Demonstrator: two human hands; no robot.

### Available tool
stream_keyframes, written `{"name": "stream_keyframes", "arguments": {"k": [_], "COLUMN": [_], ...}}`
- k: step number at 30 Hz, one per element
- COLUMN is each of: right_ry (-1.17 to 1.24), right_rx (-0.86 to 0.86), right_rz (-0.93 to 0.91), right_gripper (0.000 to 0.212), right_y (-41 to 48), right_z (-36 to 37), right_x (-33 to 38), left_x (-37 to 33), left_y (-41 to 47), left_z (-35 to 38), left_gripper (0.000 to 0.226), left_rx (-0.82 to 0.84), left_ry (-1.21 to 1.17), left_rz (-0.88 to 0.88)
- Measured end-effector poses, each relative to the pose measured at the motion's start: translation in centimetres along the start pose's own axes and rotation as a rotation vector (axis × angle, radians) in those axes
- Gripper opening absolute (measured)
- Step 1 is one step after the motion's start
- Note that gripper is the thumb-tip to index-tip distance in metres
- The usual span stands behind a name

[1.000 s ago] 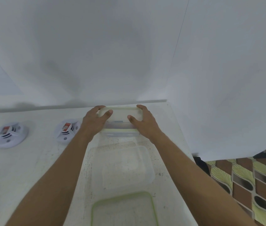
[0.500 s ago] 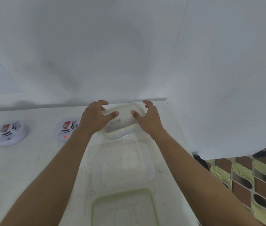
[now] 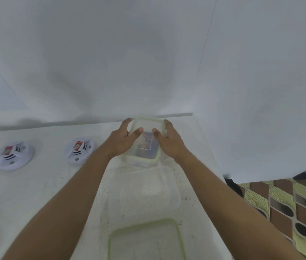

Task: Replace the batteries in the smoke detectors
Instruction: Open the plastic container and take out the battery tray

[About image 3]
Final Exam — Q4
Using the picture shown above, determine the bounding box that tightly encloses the person's left forearm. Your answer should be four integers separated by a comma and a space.
2, 150, 114, 260

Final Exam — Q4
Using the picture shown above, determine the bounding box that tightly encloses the large green-rimmed clear lid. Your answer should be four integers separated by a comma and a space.
108, 218, 186, 260

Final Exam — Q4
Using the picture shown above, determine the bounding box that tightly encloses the white round smoke detector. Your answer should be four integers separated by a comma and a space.
0, 140, 36, 172
63, 136, 95, 165

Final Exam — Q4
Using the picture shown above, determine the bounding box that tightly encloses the large clear plastic container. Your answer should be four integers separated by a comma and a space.
119, 166, 182, 217

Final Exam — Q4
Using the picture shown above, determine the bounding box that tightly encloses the black rounded object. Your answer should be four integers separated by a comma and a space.
223, 174, 244, 198

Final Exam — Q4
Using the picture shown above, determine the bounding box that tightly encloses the person's right hand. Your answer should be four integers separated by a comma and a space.
152, 119, 190, 164

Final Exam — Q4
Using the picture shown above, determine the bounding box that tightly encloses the row of batteries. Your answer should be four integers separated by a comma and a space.
135, 131, 159, 159

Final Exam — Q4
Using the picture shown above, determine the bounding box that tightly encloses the person's right forearm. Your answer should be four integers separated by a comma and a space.
179, 151, 306, 260

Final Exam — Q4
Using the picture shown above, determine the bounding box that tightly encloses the person's left hand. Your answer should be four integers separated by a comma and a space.
101, 117, 144, 161

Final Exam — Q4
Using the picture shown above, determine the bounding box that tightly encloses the small clear plastic container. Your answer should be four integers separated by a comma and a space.
121, 117, 168, 168

